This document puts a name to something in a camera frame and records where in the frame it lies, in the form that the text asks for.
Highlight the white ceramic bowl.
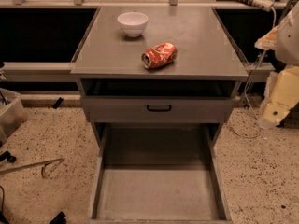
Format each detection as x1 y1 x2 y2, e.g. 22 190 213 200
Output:
117 12 149 37

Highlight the clear plastic bin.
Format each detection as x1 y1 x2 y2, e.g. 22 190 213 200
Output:
0 88 27 145

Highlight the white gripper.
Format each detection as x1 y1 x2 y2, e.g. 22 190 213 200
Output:
258 65 299 129

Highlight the black drawer handle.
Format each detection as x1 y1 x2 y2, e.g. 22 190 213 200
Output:
146 105 172 112

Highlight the crushed red coke can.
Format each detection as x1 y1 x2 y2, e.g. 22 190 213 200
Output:
141 42 178 69

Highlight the white power cable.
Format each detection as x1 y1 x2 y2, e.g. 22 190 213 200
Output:
229 7 278 140

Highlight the metal rod tool on floor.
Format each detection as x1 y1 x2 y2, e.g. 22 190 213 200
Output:
0 158 64 175

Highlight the closed grey top drawer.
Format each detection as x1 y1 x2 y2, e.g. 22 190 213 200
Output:
81 97 233 123

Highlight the small black block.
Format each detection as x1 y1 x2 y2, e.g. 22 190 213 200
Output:
52 97 64 109

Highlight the black clamp on floor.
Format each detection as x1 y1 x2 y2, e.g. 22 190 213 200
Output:
0 151 16 163

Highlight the black object at bottom edge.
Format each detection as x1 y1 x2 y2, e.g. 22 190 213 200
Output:
49 212 66 224

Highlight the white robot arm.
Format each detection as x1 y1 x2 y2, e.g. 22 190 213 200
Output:
255 3 299 129

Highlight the open grey middle drawer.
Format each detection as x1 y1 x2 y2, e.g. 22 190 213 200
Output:
88 125 233 224

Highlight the grey metal drawer cabinet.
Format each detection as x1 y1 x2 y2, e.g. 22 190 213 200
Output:
72 5 247 139

